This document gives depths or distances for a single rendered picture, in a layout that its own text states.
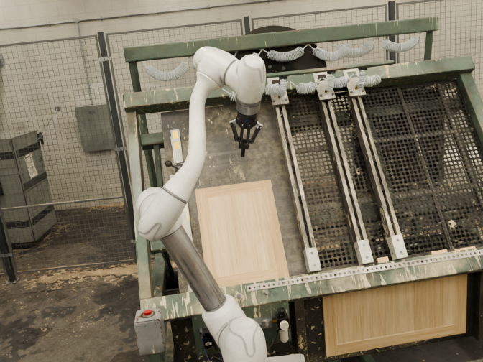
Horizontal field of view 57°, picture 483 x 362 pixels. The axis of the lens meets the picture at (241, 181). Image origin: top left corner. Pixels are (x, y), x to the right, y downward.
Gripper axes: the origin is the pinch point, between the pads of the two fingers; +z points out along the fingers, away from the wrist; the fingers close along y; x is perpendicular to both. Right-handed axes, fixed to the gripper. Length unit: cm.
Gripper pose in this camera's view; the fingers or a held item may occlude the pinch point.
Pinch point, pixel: (243, 148)
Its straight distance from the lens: 181.1
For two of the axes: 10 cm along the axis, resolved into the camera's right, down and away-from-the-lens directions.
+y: -9.9, -1.1, 0.0
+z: -0.7, 6.6, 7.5
